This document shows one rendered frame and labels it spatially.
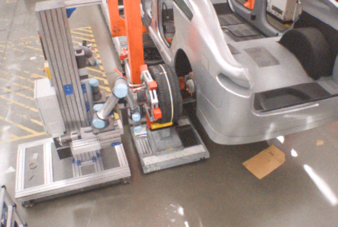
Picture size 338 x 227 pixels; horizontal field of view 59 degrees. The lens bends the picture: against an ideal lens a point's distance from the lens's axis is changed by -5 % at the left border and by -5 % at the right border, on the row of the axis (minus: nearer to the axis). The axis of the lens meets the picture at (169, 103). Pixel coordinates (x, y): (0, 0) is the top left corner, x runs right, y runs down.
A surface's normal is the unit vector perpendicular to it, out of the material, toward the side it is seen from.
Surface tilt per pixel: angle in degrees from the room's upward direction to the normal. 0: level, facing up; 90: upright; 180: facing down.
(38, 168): 0
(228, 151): 0
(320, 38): 26
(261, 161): 1
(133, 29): 90
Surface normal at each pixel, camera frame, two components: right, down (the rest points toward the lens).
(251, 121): 0.06, 0.61
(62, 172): -0.01, -0.80
